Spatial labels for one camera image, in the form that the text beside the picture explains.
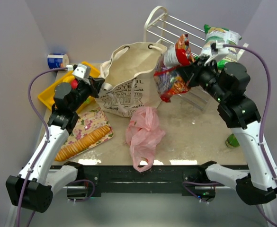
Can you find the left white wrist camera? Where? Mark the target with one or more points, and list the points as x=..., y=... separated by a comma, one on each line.
x=80, y=71

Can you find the row of round crackers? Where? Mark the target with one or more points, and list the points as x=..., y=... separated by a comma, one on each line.
x=82, y=144

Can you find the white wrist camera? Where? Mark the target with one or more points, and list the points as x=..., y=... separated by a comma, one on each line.
x=80, y=71
x=218, y=52

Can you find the blue white tissue roll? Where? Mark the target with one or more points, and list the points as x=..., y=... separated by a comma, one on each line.
x=57, y=60

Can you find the green toy grapes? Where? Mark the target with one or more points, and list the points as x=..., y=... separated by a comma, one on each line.
x=88, y=101

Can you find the yellow plastic tray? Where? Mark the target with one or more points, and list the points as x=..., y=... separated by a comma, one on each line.
x=47, y=96

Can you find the pink plastic bag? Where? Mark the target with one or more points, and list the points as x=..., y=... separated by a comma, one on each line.
x=143, y=134

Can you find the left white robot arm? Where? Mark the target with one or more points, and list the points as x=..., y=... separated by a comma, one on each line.
x=32, y=188

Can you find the yellow toy banana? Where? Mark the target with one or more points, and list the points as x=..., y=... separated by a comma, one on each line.
x=68, y=79

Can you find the black base frame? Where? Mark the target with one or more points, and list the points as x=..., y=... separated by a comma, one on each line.
x=172, y=179

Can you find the red toy apple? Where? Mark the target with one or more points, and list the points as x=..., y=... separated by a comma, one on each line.
x=74, y=84

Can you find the beige canvas tote bag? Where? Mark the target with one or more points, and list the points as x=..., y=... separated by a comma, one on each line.
x=129, y=82

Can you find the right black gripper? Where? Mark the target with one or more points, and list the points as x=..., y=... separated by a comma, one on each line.
x=195, y=71

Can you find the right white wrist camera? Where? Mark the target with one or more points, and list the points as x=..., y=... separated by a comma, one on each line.
x=218, y=52

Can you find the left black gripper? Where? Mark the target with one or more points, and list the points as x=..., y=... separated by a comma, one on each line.
x=93, y=84

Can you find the green glass bottle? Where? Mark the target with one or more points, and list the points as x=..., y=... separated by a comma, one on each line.
x=232, y=142

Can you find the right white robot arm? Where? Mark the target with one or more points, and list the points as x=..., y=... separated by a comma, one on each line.
x=241, y=115

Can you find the white metal rack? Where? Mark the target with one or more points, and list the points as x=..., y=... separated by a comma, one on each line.
x=168, y=33

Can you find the red cookie snack bag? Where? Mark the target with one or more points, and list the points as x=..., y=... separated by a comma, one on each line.
x=167, y=79

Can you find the floral rectangular plate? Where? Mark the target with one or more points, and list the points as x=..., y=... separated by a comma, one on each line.
x=87, y=123

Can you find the green chips bag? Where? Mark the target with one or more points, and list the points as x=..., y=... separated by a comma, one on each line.
x=221, y=35

